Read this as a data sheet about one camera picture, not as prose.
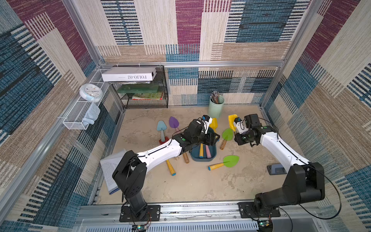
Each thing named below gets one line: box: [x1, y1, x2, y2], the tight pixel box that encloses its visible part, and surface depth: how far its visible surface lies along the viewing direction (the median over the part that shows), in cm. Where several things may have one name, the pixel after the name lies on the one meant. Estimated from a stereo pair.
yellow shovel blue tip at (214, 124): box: [209, 117, 218, 133], surface depth 110 cm
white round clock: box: [79, 83, 104, 103], surface depth 76 cm
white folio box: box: [101, 66, 157, 82], surface depth 81 cm
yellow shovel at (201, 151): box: [199, 143, 204, 159], surface depth 93 cm
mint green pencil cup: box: [207, 95, 225, 119], surface depth 110 cm
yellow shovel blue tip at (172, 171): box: [166, 159, 177, 176], surface depth 88 cm
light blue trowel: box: [156, 119, 168, 143], surface depth 110 cm
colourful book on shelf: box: [131, 92, 165, 101], surface depth 103 cm
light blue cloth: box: [82, 102, 101, 127], surface depth 69 cm
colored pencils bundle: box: [210, 90, 220, 104], surface depth 107 cm
